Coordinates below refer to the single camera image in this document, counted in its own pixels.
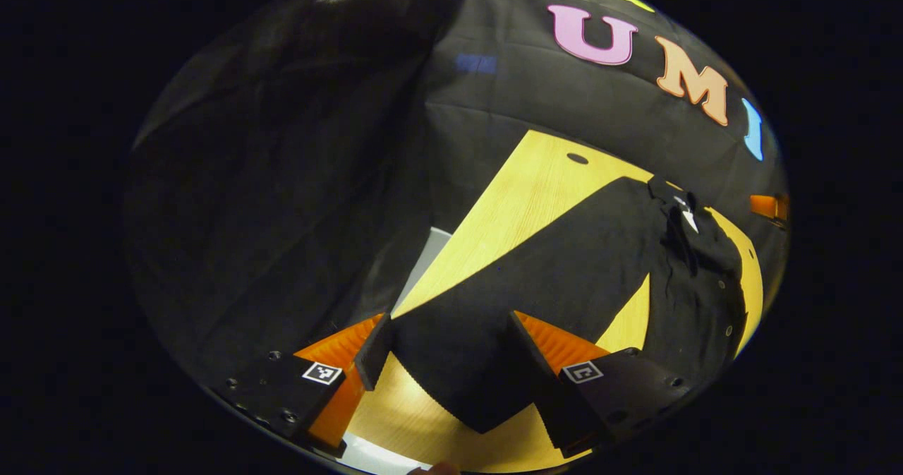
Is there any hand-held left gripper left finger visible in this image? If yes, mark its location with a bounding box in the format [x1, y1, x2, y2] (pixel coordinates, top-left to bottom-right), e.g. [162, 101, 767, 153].
[212, 311, 394, 458]

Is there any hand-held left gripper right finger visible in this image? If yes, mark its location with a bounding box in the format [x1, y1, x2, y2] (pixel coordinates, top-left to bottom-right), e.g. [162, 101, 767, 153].
[508, 311, 696, 459]

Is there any black button-up garment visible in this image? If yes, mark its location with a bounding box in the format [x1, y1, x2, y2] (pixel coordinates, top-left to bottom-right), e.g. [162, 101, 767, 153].
[390, 175, 749, 435]

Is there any black backdrop cloth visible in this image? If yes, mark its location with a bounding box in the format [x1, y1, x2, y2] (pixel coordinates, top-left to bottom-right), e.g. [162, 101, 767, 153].
[123, 0, 791, 391]

